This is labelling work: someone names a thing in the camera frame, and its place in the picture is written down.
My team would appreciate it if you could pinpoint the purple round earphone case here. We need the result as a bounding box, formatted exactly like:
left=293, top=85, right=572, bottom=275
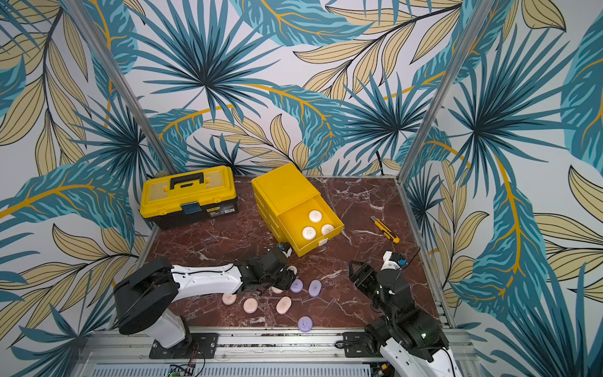
left=298, top=316, right=313, bottom=333
left=290, top=279, right=304, bottom=293

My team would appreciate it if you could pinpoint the purple oval earphone case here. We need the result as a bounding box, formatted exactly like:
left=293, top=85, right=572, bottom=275
left=308, top=280, right=322, bottom=298

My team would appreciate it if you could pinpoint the white round earphone case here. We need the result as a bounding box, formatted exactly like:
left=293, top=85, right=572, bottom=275
left=302, top=226, right=317, bottom=241
left=321, top=224, right=334, bottom=235
left=309, top=210, right=323, bottom=223

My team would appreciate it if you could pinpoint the yellow top drawer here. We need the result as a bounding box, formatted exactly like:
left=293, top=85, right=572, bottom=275
left=278, top=195, right=344, bottom=257

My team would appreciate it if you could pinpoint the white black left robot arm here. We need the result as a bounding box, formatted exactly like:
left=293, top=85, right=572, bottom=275
left=113, top=250, right=296, bottom=350

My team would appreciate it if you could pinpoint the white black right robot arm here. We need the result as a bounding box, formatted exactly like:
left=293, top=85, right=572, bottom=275
left=349, top=261, right=462, bottom=376

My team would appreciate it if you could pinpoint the yellow plastic drawer cabinet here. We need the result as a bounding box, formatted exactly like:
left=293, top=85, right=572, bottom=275
left=251, top=163, right=319, bottom=243

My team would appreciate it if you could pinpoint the pink oval earphone case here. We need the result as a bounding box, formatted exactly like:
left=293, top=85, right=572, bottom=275
left=276, top=296, right=292, bottom=315

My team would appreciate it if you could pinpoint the yellow black utility knife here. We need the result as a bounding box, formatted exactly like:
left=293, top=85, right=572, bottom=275
left=371, top=216, right=400, bottom=244

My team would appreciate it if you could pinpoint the yellow black plastic toolbox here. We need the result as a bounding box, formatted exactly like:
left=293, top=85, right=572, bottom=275
left=140, top=166, right=238, bottom=230

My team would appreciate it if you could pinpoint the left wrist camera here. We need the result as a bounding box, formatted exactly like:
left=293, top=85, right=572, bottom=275
left=262, top=243, right=293, bottom=271

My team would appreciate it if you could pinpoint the left aluminium frame post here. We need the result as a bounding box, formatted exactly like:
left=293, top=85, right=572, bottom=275
left=64, top=0, right=177, bottom=174

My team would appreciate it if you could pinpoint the aluminium frame post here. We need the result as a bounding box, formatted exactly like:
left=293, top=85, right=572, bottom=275
left=397, top=1, right=494, bottom=186
left=64, top=0, right=177, bottom=174

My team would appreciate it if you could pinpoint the right aluminium frame post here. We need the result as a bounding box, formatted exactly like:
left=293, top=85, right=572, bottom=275
left=397, top=1, right=494, bottom=186

